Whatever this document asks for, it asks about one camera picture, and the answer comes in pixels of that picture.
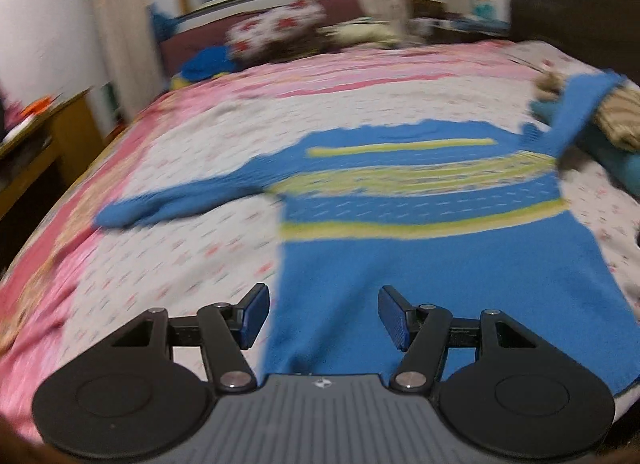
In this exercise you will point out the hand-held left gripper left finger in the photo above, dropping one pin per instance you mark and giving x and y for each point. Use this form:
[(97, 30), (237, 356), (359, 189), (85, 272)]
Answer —
[(255, 315)]

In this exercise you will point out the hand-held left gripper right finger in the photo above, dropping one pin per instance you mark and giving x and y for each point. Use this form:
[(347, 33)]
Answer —
[(392, 316)]

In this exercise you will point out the blue yellow striped knit sweater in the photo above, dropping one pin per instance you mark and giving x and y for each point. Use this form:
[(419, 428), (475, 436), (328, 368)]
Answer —
[(400, 269)]

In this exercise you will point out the pink white floral bed sheet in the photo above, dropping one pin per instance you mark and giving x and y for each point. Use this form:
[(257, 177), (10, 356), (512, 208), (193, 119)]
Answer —
[(175, 264)]

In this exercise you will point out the yellow wooden cabinet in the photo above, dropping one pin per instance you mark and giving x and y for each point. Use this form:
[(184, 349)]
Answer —
[(65, 144)]

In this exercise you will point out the blue yellow cloth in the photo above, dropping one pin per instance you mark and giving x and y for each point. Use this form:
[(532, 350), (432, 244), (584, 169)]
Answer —
[(205, 64)]

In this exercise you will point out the beige knit garment pile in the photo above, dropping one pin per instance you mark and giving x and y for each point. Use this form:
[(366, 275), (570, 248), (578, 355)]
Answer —
[(617, 164)]

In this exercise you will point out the maroon headboard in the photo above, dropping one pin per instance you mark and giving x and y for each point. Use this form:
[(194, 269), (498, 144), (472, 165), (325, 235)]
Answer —
[(190, 44)]

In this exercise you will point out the beige fluffy cloth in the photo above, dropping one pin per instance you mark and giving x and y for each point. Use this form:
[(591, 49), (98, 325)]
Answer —
[(357, 33)]

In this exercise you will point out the red white floral pillow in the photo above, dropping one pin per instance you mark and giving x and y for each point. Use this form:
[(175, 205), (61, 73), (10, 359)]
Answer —
[(280, 24)]

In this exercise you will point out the dark wooden nightstand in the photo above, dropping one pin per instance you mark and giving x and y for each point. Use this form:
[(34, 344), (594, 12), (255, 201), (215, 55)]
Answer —
[(450, 24)]

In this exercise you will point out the orange object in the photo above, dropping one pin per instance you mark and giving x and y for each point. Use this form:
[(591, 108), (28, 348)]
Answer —
[(37, 106)]

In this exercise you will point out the beige striped cloth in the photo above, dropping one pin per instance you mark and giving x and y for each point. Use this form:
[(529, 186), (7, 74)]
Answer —
[(620, 116)]

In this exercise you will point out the blue hanging cloth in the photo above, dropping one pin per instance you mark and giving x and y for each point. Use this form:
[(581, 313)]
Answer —
[(164, 24)]

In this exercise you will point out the dark wooden headboard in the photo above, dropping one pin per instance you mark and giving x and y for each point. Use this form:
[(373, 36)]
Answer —
[(570, 4)]

